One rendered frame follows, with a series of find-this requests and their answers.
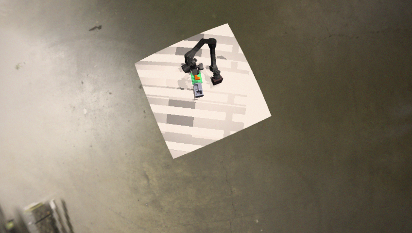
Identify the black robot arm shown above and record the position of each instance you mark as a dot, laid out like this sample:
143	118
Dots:
190	61

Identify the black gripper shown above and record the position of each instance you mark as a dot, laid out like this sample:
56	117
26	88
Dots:
200	67

